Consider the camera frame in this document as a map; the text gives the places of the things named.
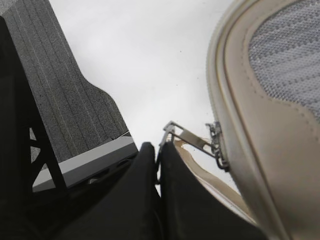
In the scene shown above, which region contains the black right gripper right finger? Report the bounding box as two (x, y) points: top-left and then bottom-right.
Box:
(158, 142), (266, 240)

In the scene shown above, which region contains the metal zipper pull ring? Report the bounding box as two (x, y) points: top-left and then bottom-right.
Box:
(154, 120), (231, 186)

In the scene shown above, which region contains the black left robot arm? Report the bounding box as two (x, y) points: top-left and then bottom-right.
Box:
(0, 19), (69, 240)

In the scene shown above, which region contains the cream bag with mesh lid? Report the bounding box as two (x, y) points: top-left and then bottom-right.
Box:
(182, 0), (320, 240)

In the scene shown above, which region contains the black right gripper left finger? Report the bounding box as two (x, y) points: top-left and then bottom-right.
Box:
(57, 142), (162, 240)

